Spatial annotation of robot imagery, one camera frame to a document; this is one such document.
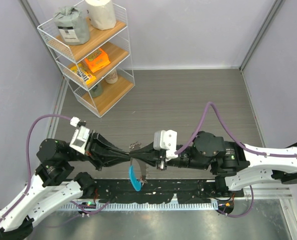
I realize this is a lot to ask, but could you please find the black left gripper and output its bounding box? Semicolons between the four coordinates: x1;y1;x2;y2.
65;128;131;169

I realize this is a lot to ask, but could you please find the metal key organizer blue handle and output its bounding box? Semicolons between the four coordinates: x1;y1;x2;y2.
128;157;148;192

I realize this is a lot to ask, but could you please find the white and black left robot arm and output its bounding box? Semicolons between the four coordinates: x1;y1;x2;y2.
0;127;130;240

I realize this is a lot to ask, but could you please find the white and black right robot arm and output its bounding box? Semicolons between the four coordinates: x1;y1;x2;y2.
128;130;297;197

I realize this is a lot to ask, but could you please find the grey green cup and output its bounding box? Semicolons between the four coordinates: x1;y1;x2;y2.
89;82;104;98

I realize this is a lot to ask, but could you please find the white patterned cup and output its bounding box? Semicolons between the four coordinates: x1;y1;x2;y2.
105;69;118;84

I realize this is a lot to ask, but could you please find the yellow candy bag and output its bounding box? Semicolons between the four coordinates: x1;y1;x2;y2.
70;63;97;86

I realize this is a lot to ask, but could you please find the orange snack box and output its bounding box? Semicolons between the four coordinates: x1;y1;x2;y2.
83;48;111;73

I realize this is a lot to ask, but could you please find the grey wrapped paper roll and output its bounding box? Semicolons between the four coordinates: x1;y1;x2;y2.
53;6;90;46

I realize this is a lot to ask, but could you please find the white paper towel roll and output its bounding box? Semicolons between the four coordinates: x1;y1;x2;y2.
85;0;117;31

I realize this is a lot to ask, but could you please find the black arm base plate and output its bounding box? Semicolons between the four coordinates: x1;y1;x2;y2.
82;178;245;204

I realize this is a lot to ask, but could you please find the white slotted cable duct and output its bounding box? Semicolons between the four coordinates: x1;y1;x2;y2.
32;201;219;212

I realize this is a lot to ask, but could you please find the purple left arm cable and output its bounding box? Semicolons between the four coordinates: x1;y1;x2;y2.
0;114;74;233

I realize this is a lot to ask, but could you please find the white wire wooden shelf rack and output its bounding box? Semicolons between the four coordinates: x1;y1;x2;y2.
37;0;135;118

